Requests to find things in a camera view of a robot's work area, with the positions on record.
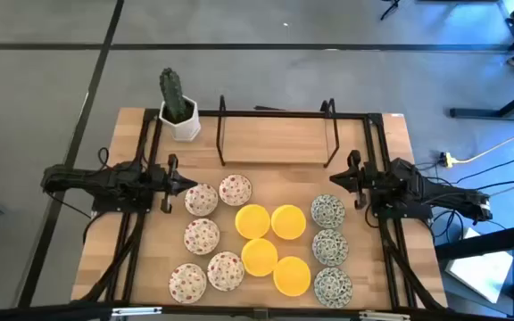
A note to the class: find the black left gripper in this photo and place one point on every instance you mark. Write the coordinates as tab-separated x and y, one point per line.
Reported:
170	183

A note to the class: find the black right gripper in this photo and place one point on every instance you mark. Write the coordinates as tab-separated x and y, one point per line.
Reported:
360	180

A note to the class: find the red floral bowl green outside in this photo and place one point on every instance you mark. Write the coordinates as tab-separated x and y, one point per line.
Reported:
201	199
225	271
235	190
187	283
201	236

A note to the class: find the blue patterned bowl teal outside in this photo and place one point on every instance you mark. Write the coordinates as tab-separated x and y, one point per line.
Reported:
333	287
327	211
330	247

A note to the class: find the yellow plastic mini bowl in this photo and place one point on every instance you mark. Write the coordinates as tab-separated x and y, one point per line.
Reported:
288	221
252	221
259	257
292	276

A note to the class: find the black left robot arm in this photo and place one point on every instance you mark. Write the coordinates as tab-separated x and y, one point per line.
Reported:
105	180

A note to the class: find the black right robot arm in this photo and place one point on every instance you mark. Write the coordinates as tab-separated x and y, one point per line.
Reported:
440	189

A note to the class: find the black metal wooden shelf rack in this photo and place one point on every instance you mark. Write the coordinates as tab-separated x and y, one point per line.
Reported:
275	142

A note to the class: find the green cactus plant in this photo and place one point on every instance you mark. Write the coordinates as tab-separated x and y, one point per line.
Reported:
172	93

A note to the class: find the yellow power plug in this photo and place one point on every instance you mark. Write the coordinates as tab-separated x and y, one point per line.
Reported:
447	159

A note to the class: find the black front crossbeam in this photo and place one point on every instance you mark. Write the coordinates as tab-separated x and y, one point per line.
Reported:
203	313

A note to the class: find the black table base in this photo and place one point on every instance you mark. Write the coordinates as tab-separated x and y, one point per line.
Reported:
484	114

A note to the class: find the white flat box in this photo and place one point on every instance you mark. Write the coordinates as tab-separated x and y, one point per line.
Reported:
480	274

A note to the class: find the black stand leg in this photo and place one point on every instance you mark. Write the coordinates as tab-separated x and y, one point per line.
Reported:
391	8

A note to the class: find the black aluminium table frame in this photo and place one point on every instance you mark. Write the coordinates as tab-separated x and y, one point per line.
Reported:
208	113

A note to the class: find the silver metal bracket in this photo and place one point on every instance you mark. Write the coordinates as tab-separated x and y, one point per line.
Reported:
136	311
384	316

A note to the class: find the black desk frame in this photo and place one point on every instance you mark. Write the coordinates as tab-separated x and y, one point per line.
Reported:
484	243

